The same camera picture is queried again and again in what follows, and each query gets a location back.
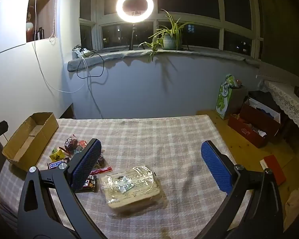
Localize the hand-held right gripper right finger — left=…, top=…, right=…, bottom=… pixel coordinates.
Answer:
left=197, top=141, right=283, bottom=239

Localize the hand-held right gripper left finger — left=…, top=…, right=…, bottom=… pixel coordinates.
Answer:
left=17, top=139, right=107, bottom=239

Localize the red stick snack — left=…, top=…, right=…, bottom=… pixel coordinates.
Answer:
left=90, top=166, right=112, bottom=175

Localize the dark chocolate bar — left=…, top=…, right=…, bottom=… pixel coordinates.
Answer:
left=81, top=175, right=99, bottom=192

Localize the dark red round snack bag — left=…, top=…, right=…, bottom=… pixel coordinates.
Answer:
left=64, top=136, right=79, bottom=155

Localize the brown chocolate bar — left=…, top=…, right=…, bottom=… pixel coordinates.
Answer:
left=47, top=158, right=70, bottom=170

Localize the yellow candy packet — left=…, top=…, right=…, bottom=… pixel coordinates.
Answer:
left=49, top=148, right=68, bottom=161

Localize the clear wafer packet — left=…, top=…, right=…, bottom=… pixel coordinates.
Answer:
left=100, top=165, right=165, bottom=213

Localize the red cardboard box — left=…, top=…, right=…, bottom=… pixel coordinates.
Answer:
left=227, top=97, right=282, bottom=148

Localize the red book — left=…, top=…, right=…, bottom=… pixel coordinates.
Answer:
left=260, top=155, right=287, bottom=186

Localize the green gift bag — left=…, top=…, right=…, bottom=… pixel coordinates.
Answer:
left=215, top=74, right=248, bottom=120

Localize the beige cloth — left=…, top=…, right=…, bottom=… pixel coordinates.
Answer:
left=284, top=183, right=299, bottom=232

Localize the white lace tablecloth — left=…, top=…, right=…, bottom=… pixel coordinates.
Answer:
left=262, top=80, right=299, bottom=152

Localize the red and white vase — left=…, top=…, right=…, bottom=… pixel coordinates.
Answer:
left=26, top=12, right=34, bottom=40

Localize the white power strip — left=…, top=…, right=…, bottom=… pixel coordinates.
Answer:
left=73, top=47, right=92, bottom=58

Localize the potted spider plant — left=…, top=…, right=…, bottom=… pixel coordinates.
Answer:
left=138, top=9, right=195, bottom=63

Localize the black light stand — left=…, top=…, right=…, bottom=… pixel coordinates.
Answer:
left=128, top=22, right=140, bottom=51

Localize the white cable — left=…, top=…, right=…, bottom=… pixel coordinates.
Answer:
left=31, top=0, right=89, bottom=94
left=81, top=55, right=104, bottom=119

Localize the black cable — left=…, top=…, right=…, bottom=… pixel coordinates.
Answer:
left=76, top=45, right=120, bottom=79

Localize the white bead chain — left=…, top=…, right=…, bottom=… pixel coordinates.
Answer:
left=49, top=0, right=58, bottom=40

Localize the wooden wall shelf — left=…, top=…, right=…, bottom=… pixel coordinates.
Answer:
left=26, top=0, right=58, bottom=43

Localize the ring light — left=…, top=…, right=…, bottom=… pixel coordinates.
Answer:
left=116, top=0, right=154, bottom=23

